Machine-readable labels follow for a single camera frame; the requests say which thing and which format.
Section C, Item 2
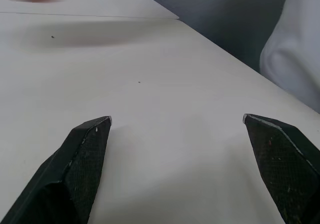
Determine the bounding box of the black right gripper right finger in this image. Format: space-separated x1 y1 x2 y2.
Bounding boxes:
241 113 320 224

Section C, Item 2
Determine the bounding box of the person in white coat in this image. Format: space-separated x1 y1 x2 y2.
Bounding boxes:
259 0 320 115

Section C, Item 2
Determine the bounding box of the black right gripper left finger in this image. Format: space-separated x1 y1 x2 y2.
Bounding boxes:
0 115 113 224

